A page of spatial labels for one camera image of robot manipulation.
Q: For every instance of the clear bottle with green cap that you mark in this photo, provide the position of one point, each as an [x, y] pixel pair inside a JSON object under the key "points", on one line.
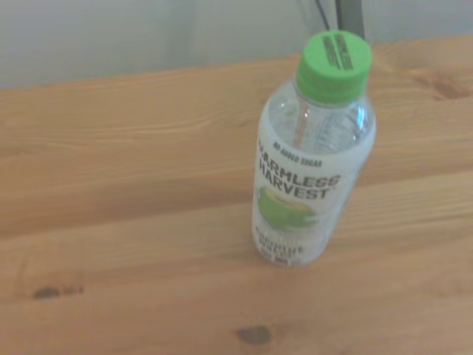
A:
{"points": [[310, 177]]}

